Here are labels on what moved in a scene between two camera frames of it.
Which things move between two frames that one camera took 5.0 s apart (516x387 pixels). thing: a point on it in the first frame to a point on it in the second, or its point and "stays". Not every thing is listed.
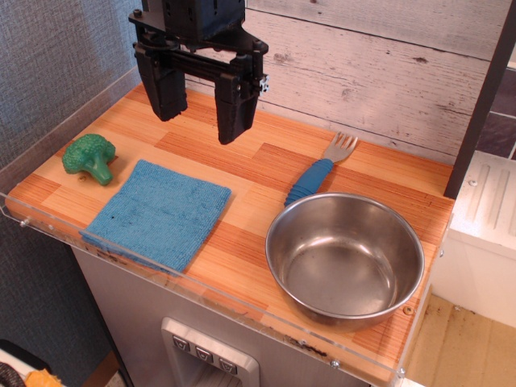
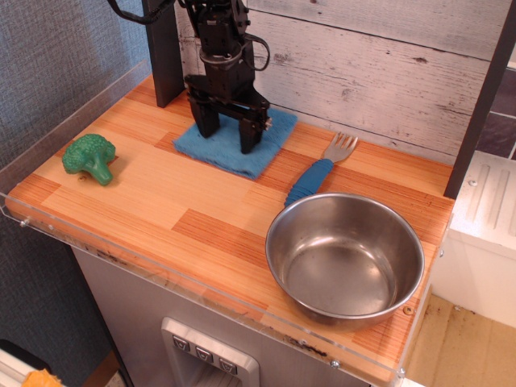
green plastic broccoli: (90, 153) stays
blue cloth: (158, 213) to (222, 150)
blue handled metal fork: (312, 179) stays
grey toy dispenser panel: (197, 359) stays
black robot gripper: (207, 35) to (227, 54)
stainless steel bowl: (345, 262) stays
